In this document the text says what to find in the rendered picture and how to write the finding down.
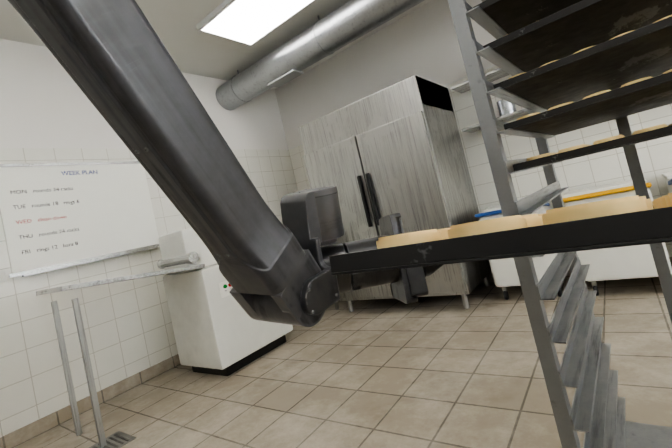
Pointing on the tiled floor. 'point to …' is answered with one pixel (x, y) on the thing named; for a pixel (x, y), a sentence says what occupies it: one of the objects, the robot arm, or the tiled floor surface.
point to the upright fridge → (397, 174)
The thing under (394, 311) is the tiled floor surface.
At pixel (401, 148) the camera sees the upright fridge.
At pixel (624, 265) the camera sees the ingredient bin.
